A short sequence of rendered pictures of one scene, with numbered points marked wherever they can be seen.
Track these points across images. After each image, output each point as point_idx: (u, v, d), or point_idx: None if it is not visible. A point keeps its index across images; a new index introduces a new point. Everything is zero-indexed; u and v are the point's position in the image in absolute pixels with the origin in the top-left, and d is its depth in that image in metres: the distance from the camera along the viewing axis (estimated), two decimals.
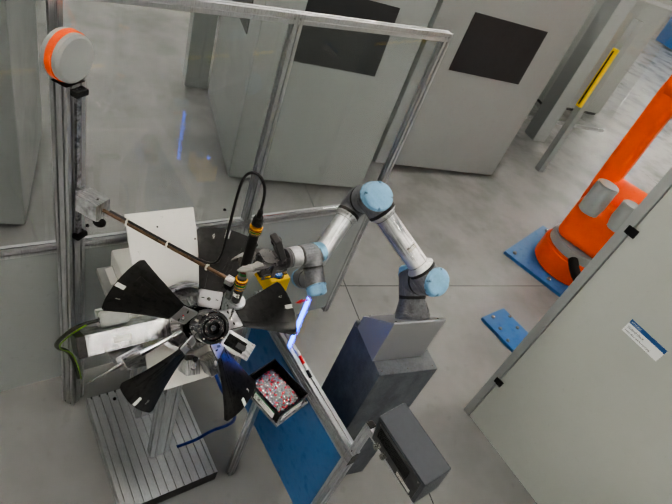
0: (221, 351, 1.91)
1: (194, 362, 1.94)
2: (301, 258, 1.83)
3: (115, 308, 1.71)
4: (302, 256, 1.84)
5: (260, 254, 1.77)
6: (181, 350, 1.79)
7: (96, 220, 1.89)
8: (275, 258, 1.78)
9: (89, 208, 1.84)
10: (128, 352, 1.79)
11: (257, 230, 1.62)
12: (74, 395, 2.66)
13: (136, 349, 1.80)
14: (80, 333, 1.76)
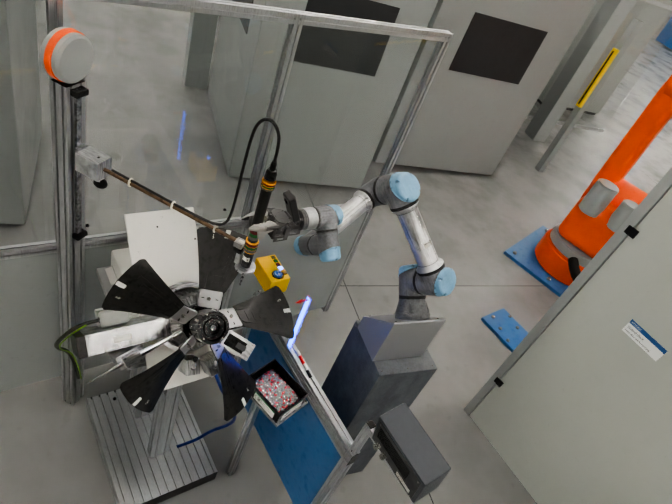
0: (183, 352, 1.83)
1: (194, 362, 1.94)
2: (315, 220, 1.72)
3: (201, 238, 1.89)
4: (316, 217, 1.72)
5: (272, 214, 1.66)
6: (180, 308, 1.78)
7: (97, 181, 1.78)
8: (288, 218, 1.66)
9: (90, 166, 1.72)
10: (128, 352, 1.79)
11: (269, 184, 1.51)
12: (74, 395, 2.66)
13: (136, 349, 1.80)
14: (80, 333, 1.76)
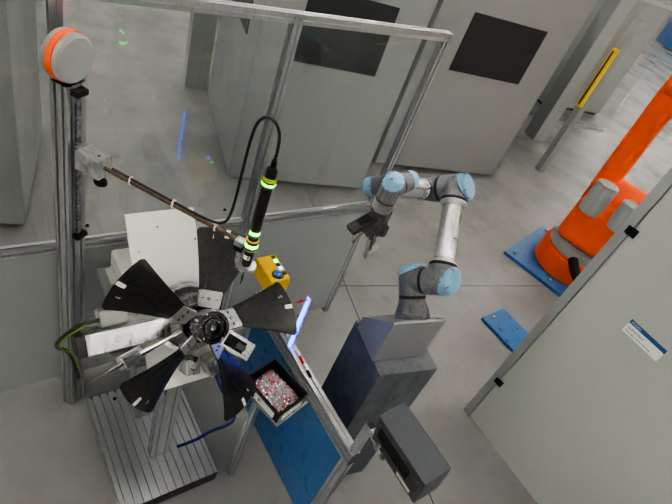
0: (183, 352, 1.83)
1: (194, 362, 1.94)
2: (384, 208, 1.89)
3: (201, 238, 1.89)
4: (383, 207, 1.89)
5: (362, 231, 2.00)
6: (180, 308, 1.78)
7: (97, 180, 1.78)
8: (370, 227, 1.95)
9: (90, 165, 1.72)
10: (128, 352, 1.79)
11: (270, 182, 1.51)
12: (74, 395, 2.66)
13: (136, 349, 1.80)
14: (80, 333, 1.76)
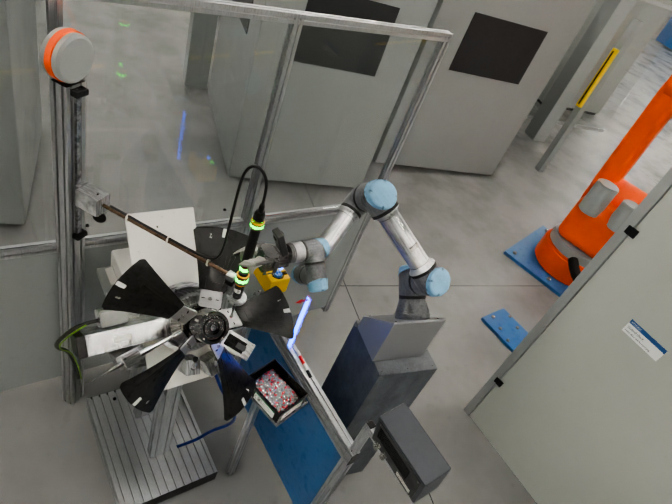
0: (174, 313, 1.80)
1: (194, 362, 1.94)
2: (303, 253, 1.82)
3: (271, 292, 2.07)
4: (304, 251, 1.82)
5: (262, 249, 1.75)
6: (218, 292, 1.86)
7: (96, 216, 1.88)
8: (277, 253, 1.76)
9: (89, 203, 1.82)
10: (128, 352, 1.79)
11: (258, 224, 1.61)
12: (74, 395, 2.66)
13: (136, 349, 1.80)
14: (80, 333, 1.76)
